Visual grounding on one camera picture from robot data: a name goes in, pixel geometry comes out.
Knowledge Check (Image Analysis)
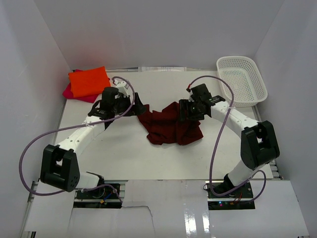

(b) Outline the dark red t shirt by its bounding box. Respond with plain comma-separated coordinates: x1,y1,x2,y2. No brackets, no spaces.
138,102,203,145

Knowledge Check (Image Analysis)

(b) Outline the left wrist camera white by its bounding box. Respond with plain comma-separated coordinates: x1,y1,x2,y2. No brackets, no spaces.
116,81,129,97

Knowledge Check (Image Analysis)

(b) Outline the folded pink t shirt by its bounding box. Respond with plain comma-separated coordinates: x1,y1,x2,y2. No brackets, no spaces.
62,69,99,103

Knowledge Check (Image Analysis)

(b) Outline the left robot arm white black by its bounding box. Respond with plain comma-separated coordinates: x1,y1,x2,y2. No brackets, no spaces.
40,87,147,192

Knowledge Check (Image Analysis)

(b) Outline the folded orange t shirt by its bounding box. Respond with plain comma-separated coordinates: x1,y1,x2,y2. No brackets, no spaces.
68,66,111,94

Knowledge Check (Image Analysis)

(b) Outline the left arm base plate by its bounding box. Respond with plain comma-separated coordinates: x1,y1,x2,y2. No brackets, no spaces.
73,182,125,209

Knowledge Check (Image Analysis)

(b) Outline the white perforated plastic basket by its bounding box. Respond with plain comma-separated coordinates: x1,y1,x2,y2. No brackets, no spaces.
216,56,268,108

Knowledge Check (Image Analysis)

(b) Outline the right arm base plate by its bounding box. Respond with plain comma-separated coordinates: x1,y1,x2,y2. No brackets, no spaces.
203,183,255,211

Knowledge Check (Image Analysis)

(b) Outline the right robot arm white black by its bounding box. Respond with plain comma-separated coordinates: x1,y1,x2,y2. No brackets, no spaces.
179,84,280,197

